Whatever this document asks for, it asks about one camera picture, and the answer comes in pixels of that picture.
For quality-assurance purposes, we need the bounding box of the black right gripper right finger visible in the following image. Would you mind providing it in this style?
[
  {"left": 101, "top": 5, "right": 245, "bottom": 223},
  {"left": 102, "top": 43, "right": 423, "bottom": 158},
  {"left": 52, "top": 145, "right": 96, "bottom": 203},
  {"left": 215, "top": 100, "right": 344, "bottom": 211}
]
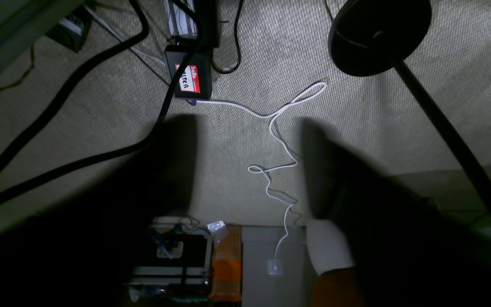
[{"left": 301, "top": 119, "right": 491, "bottom": 307}]

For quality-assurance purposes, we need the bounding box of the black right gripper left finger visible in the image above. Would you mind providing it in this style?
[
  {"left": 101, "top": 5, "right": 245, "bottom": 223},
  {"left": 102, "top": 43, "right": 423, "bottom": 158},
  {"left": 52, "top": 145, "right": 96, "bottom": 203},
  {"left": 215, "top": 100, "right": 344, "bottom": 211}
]
[{"left": 0, "top": 115, "right": 198, "bottom": 307}]

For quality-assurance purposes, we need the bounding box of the black and white equipment case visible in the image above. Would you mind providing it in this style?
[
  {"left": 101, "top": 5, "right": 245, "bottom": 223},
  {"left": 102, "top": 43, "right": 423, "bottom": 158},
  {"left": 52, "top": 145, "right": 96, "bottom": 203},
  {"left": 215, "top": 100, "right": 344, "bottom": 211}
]
[{"left": 125, "top": 216, "right": 213, "bottom": 304}]

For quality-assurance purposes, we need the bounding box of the orange package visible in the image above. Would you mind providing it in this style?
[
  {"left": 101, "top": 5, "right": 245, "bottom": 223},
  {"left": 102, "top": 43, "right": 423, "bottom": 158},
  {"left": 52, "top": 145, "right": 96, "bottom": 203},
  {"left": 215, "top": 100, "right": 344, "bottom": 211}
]
[{"left": 209, "top": 225, "right": 243, "bottom": 302}]

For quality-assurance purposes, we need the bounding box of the black box with red label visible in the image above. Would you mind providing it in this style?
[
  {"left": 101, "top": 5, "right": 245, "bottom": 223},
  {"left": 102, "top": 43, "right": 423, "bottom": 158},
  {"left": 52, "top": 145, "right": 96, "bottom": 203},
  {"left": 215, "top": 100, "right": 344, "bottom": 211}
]
[{"left": 165, "top": 45, "right": 212, "bottom": 105}]

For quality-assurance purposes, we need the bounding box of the black round lamp base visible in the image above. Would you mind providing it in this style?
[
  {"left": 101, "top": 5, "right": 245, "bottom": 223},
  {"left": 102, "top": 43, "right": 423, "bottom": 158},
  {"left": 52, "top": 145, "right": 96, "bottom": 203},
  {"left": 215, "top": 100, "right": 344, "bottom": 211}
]
[{"left": 328, "top": 0, "right": 432, "bottom": 77}]

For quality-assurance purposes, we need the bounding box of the thick black cable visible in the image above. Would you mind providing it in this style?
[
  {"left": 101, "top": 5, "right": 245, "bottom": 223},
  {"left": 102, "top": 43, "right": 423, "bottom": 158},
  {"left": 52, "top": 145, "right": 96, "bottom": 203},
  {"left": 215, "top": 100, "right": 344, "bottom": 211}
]
[{"left": 0, "top": 0, "right": 203, "bottom": 231}]

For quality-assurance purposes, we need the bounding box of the white cable on floor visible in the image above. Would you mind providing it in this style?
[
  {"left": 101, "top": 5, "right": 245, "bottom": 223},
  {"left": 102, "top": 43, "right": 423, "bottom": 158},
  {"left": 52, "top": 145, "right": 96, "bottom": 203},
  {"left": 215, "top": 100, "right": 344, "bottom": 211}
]
[{"left": 194, "top": 81, "right": 328, "bottom": 273}]

